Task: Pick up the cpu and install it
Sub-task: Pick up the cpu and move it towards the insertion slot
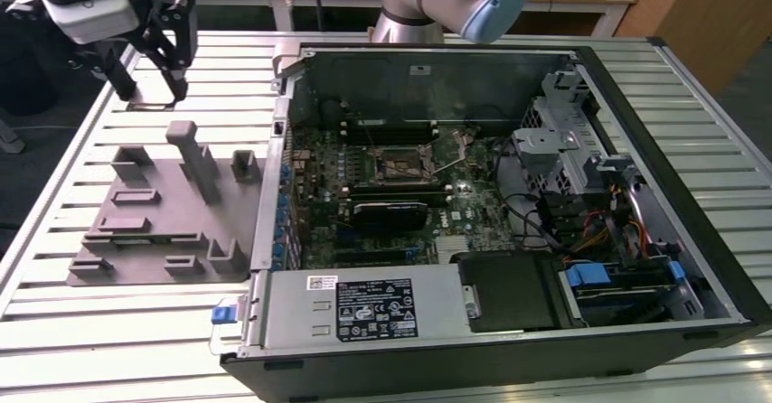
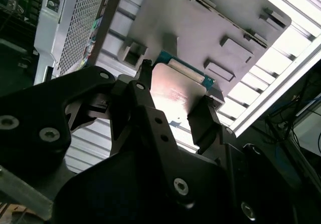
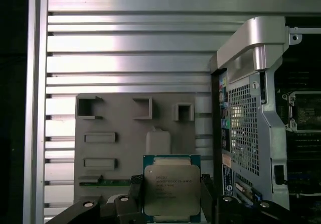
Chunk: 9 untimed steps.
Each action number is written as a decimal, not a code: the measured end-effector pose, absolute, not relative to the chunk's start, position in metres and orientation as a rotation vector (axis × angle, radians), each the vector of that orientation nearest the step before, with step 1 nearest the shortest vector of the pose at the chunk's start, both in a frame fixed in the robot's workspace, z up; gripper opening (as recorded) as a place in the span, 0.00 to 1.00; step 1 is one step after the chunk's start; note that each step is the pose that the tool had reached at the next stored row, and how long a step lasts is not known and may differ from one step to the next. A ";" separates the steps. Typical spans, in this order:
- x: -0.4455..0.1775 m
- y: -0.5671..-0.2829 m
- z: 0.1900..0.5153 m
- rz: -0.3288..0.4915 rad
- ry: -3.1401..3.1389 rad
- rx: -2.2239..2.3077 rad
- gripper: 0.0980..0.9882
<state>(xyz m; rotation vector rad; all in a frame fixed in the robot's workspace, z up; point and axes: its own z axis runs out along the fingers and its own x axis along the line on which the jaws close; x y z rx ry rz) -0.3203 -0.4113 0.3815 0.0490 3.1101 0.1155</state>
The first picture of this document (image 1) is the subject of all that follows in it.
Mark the blue disk carrier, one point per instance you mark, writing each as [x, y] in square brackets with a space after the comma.
[586, 275]

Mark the blue case latch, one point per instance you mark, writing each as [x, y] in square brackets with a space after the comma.
[223, 315]

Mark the silver drive cage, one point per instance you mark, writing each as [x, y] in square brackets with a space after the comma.
[545, 143]

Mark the metal disk bay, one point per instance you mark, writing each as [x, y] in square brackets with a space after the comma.
[621, 303]

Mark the small black expansion card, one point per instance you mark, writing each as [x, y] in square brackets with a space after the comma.
[388, 220]

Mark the wooden cabinet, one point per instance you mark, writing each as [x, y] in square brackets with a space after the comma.
[712, 14]

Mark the black plastic shroud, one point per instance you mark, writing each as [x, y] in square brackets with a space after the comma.
[513, 290]

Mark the small case wall sticker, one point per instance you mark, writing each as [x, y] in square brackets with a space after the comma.
[419, 69]

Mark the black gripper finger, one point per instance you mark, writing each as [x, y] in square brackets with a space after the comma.
[177, 37]
[120, 77]

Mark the green RAM stick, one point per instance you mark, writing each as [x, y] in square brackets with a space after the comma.
[157, 239]

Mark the silver chipset heatsink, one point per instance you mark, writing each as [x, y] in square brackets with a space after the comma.
[452, 245]

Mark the black PC case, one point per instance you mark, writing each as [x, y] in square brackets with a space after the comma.
[422, 371]

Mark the silver CPU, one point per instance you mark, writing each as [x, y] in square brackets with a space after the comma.
[151, 105]

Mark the green motherboard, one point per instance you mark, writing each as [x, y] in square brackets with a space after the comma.
[482, 222]

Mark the CPU socket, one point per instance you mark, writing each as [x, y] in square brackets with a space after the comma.
[398, 156]

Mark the grey parts rack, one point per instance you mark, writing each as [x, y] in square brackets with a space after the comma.
[175, 240]

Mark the blue plastic clip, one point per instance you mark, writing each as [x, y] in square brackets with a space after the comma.
[675, 271]

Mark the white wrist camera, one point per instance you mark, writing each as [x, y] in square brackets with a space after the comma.
[96, 19]

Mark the black RAM slot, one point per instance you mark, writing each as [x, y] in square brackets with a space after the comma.
[391, 134]
[391, 129]
[398, 192]
[391, 124]
[398, 197]
[391, 140]
[398, 188]
[436, 202]

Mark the silver power supply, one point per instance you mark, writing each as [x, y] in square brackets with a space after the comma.
[289, 312]

